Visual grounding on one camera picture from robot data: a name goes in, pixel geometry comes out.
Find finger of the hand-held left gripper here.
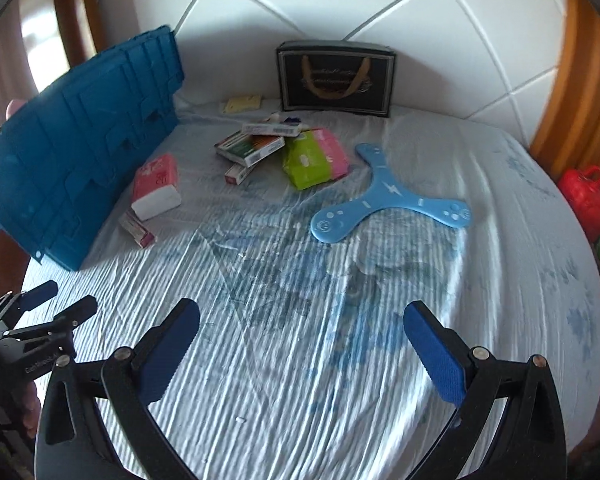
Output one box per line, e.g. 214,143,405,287
0,280,59,322
4,295,98,346

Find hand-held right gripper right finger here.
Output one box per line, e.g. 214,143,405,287
403,300,567,480

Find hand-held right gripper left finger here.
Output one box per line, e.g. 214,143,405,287
35,298,201,480

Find pink white small box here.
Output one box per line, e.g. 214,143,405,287
118,211,157,248

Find blue plastic crate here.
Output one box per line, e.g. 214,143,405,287
0,25,186,272

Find pink tissue pack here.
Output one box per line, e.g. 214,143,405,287
131,154,183,221

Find small red white box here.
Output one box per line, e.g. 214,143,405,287
224,162,256,187

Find green red medicine box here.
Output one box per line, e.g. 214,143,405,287
216,131,261,159

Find orange white medicine box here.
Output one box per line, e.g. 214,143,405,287
245,135,286,167

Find pink soft pack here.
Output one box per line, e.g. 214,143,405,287
312,128,352,181

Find green soft pack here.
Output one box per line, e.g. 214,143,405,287
281,132,333,191

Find person's left hand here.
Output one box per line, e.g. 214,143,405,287
20,381,45,441

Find white blue printed bedsheet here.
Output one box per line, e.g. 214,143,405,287
22,95,600,480

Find red plastic basket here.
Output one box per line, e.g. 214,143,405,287
558,165,600,243

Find yellow paper card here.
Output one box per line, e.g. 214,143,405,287
219,95,262,114

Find white padded headboard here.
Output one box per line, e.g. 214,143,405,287
87,0,571,126

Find black gift box gold handles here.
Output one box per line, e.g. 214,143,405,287
275,40,397,118

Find wooden bed frame post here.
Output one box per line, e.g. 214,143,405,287
50,0,106,66
530,0,600,176

